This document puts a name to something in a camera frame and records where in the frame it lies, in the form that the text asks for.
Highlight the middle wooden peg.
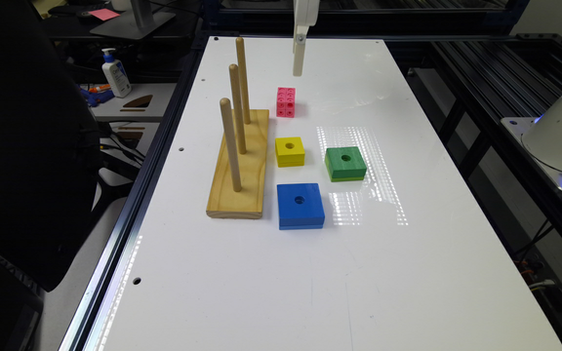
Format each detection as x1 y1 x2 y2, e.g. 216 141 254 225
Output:
228 63 247 154

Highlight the wooden peg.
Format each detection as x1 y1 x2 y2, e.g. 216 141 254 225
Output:
228 63 247 154
220 97 242 192
235 37 251 125

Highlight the blue square block with hole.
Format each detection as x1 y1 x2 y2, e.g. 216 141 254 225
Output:
277 183 325 230

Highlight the lotion pump bottle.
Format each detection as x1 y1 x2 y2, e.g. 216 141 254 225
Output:
101 48 132 98

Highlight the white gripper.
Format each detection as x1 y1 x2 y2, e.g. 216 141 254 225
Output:
293 0 320 77

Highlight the white side shelf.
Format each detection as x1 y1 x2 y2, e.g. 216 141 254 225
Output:
91 83 177 122

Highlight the pink sticky note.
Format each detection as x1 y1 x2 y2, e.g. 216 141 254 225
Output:
89 8 120 21

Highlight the pink cube block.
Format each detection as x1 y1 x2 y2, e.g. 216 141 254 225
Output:
276 87 296 118

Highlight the far wooden peg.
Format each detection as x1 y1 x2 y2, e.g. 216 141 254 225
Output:
235 37 251 125

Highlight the black office chair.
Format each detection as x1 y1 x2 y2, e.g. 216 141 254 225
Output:
0 0 104 292

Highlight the yellow square block with hole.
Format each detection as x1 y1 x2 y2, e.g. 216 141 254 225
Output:
275 136 305 168

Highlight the silver monitor stand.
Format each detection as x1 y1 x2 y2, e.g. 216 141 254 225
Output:
90 0 175 40

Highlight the wooden base board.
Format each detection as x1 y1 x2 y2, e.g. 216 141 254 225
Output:
206 109 269 219

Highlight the blue glue gun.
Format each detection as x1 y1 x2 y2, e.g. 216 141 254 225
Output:
79 85 114 107

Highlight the near wooden peg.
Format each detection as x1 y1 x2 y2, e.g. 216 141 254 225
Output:
220 97 242 192

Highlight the green square block with hole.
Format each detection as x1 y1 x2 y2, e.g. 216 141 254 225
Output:
325 146 367 182

